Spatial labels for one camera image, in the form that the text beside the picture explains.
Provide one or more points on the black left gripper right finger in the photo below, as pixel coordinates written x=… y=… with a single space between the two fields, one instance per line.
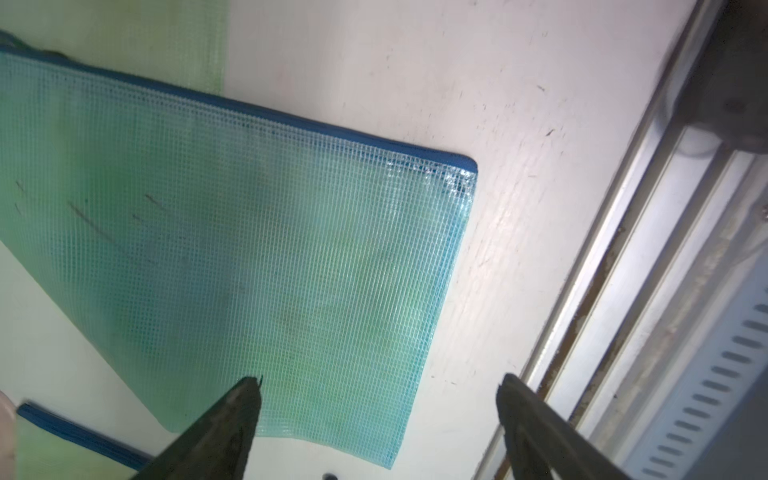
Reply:
x=540 y=444

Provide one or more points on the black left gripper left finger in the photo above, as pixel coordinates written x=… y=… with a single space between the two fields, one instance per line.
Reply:
x=218 y=444

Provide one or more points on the large teal document bag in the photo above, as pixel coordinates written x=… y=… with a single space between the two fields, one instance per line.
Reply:
x=195 y=240

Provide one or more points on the pale green document bag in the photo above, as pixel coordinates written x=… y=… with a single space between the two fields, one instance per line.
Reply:
x=179 y=42

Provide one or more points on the light green document bag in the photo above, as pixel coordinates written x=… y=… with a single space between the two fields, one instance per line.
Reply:
x=48 y=446

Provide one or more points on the aluminium mounting rail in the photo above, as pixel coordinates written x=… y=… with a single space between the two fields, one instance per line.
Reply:
x=656 y=351

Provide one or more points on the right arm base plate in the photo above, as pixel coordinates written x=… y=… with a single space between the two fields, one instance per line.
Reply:
x=726 y=93

